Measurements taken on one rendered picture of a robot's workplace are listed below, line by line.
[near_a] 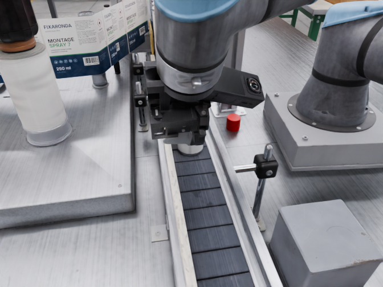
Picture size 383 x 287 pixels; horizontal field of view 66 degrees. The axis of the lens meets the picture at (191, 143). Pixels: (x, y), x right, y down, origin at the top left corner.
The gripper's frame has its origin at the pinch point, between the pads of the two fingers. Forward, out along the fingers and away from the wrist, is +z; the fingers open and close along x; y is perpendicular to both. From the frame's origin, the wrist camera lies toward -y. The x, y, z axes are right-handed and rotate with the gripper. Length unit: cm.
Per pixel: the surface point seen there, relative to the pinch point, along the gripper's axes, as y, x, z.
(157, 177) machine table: 6.9, 4.1, 9.8
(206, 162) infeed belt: -2.5, 3.7, 4.2
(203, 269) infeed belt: 2.2, 21.7, -6.2
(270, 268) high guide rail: -3.5, 22.4, -16.1
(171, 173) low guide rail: 4.6, 6.8, -1.7
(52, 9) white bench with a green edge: 90, -227, 180
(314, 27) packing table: -107, -110, 94
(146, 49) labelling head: 6, -47, 32
